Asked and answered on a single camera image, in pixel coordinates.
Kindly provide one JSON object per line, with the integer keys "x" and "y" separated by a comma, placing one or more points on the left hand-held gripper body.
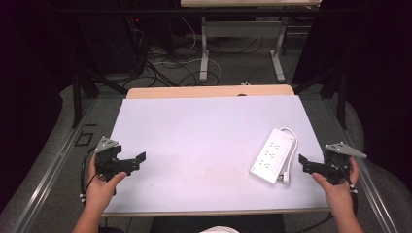
{"x": 108, "y": 158}

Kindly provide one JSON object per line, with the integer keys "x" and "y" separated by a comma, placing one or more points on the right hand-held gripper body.
{"x": 336, "y": 161}

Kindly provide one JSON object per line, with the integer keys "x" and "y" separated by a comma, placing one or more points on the person's right hand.
{"x": 338, "y": 194}

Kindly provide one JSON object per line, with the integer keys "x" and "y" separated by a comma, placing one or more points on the person's left hand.
{"x": 98, "y": 191}

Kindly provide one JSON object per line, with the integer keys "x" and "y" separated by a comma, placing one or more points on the white power strip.
{"x": 271, "y": 157}

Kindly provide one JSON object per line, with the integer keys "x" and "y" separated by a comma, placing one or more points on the white table mat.
{"x": 200, "y": 145}

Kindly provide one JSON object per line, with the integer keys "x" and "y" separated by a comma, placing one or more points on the black metal stand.
{"x": 338, "y": 90}
{"x": 79, "y": 93}

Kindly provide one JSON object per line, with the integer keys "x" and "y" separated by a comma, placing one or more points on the person's dark clothing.
{"x": 217, "y": 223}

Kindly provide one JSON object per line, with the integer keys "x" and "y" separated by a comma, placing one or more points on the dark computer tower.
{"x": 110, "y": 42}

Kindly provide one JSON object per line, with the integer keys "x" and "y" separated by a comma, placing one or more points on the white-legged desk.
{"x": 241, "y": 29}

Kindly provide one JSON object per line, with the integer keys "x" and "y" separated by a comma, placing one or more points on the black square floor frame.
{"x": 84, "y": 139}

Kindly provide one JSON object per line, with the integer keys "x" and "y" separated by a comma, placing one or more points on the aluminium floor rail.
{"x": 48, "y": 168}
{"x": 369, "y": 181}

